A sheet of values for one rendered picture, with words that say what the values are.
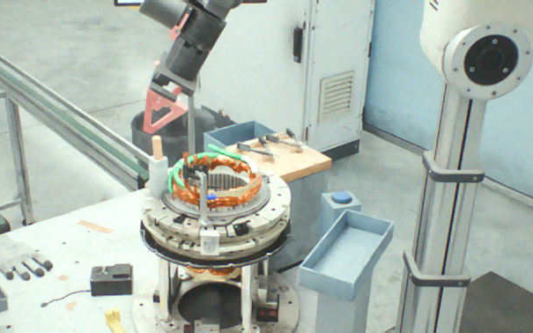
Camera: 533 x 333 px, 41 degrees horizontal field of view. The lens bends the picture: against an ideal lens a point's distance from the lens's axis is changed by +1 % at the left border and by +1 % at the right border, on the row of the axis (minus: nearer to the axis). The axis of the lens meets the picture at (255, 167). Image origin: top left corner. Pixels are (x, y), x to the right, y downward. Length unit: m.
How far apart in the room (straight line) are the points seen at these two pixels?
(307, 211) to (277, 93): 2.23
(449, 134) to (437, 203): 0.15
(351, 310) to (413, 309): 0.26
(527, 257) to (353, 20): 1.49
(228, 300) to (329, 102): 2.36
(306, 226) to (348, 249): 0.34
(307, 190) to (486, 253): 1.87
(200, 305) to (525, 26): 0.93
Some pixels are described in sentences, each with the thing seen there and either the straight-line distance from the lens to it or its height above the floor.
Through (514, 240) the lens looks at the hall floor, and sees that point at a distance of 3.65.
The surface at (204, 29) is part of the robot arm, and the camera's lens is 1.09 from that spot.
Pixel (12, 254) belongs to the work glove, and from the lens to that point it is 1.92.
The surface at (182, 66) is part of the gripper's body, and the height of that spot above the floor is 1.47.
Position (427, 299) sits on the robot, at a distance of 1.65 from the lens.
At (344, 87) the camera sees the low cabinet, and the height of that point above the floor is 0.46.
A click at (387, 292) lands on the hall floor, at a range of 3.12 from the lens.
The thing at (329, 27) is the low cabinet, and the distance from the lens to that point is 3.78.
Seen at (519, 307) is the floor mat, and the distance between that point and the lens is 3.19.
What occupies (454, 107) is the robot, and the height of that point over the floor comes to 1.31.
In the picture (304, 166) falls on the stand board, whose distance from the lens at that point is 1.71.
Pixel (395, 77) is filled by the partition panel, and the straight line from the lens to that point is 4.13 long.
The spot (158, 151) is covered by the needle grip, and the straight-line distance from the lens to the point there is 1.46.
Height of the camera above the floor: 1.83
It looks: 27 degrees down
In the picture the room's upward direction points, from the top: 1 degrees clockwise
